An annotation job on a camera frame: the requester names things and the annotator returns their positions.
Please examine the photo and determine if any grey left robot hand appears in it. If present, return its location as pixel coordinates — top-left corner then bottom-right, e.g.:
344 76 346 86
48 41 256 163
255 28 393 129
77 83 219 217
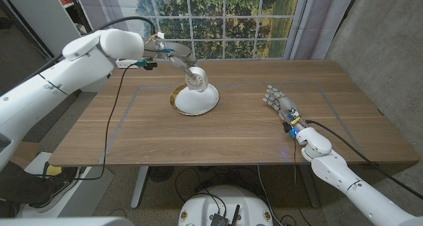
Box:
143 37 199 85

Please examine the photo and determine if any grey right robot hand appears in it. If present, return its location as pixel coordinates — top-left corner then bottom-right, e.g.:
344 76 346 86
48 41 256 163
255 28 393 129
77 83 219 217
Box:
262 85 303 130

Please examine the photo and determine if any white kitchen timer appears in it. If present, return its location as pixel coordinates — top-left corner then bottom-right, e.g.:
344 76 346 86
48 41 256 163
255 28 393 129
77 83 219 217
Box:
184 66 209 93

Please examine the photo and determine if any white gold-rimmed paper plate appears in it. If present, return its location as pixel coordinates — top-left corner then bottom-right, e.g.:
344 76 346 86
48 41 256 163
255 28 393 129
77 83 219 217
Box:
169 83 220 116

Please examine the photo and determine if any white power strip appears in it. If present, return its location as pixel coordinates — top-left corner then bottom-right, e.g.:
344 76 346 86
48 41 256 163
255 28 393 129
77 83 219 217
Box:
115 58 139 69

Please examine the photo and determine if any printed window backdrop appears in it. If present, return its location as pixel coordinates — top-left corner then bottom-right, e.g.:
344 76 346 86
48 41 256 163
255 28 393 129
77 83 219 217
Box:
74 0 360 68

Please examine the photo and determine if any grey table leg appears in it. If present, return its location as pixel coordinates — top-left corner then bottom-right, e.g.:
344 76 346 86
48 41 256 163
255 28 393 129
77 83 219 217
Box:
299 165 321 209

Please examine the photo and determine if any black round floor fan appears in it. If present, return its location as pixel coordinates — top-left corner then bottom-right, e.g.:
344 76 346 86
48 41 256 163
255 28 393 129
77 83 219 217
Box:
147 166 175 183

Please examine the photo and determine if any black torso computer module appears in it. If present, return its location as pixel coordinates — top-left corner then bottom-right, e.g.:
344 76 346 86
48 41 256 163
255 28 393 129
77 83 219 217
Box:
210 204 241 226

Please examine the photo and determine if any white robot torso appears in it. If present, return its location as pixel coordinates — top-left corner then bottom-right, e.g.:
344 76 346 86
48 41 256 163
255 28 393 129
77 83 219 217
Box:
177 185 274 226

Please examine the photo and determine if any white table leg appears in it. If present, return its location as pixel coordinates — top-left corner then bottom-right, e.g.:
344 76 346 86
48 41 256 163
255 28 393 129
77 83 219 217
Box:
130 166 149 209

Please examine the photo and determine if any white cabinet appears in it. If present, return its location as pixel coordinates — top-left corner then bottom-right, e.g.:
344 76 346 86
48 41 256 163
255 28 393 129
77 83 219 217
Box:
0 0 112 93

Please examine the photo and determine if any white floor platform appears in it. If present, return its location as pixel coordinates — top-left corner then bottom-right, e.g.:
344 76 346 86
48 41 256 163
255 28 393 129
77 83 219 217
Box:
16 151 115 219

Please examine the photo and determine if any black sneaker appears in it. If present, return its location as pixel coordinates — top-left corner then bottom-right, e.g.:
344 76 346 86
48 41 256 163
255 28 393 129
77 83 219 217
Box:
28 166 80 213

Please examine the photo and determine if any brown cardboard box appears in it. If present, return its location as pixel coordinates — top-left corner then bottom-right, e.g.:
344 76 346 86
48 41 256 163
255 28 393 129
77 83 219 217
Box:
11 141 37 169

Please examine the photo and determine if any black trouser leg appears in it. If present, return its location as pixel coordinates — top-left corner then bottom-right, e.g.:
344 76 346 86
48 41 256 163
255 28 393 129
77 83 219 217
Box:
0 161 57 219

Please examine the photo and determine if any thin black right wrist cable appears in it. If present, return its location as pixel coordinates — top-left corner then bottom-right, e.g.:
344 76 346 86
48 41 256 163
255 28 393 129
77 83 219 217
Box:
292 136 299 187

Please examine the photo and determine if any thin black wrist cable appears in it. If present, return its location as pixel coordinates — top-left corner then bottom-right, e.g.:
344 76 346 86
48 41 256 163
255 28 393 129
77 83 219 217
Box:
42 62 146 181
292 136 299 187

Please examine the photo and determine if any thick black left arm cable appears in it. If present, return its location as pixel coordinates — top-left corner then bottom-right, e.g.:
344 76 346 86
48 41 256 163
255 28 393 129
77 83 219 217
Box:
19 15 157 85

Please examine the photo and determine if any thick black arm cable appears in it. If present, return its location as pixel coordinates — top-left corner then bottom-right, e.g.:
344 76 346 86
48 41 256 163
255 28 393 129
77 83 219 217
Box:
19 15 157 85
305 119 423 200

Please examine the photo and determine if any grey floor cable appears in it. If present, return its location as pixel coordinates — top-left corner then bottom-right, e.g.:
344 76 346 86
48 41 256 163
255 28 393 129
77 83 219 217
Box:
256 165 276 226

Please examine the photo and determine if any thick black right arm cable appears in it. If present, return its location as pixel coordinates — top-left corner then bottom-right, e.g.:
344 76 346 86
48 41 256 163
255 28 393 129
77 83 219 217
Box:
305 119 423 200

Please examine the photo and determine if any thin black left wrist cable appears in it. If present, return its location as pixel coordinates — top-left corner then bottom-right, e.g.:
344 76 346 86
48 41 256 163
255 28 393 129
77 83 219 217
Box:
42 62 146 181

